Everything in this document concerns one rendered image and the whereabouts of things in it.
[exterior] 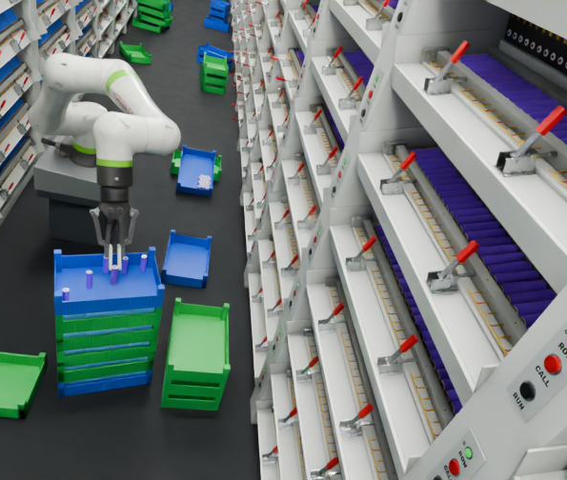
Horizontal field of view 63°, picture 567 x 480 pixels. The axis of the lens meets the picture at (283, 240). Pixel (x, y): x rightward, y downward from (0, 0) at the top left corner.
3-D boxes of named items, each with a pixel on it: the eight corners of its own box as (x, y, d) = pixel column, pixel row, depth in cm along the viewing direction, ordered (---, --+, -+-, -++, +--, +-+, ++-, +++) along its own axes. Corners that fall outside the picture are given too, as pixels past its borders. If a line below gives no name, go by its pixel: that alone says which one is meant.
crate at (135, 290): (54, 316, 131) (53, 296, 127) (54, 268, 145) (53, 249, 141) (162, 307, 144) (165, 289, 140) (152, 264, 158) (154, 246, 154)
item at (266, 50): (267, 95, 245) (265, 69, 236) (259, 60, 292) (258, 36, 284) (305, 92, 246) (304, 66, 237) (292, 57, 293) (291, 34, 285)
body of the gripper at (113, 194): (129, 184, 133) (129, 216, 135) (96, 184, 129) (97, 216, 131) (132, 189, 126) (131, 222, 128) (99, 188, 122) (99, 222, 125)
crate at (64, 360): (57, 368, 145) (56, 351, 141) (56, 320, 159) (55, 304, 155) (154, 355, 158) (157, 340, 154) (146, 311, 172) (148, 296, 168)
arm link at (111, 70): (91, 87, 162) (92, 50, 155) (128, 90, 169) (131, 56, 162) (105, 109, 150) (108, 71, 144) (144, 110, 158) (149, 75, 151)
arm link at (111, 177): (98, 166, 119) (134, 168, 123) (94, 162, 130) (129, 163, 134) (98, 190, 121) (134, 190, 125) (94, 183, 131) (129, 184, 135)
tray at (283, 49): (292, 113, 179) (292, 89, 173) (277, 63, 226) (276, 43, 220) (343, 109, 180) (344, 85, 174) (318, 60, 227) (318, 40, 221)
